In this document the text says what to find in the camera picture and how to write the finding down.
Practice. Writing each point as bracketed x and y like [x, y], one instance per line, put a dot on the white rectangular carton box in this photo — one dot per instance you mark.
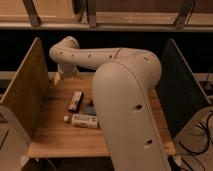
[81, 120]

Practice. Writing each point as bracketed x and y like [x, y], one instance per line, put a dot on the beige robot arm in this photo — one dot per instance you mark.
[121, 85]

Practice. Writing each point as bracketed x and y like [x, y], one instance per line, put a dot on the right dark side panel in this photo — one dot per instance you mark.
[180, 94]

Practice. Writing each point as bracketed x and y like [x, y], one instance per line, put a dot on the small blue object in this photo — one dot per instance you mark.
[90, 110]

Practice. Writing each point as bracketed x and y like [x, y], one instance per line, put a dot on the left wooden side panel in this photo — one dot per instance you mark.
[23, 98]

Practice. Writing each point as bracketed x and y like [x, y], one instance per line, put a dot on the wooden shelf with brackets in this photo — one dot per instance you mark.
[108, 15]

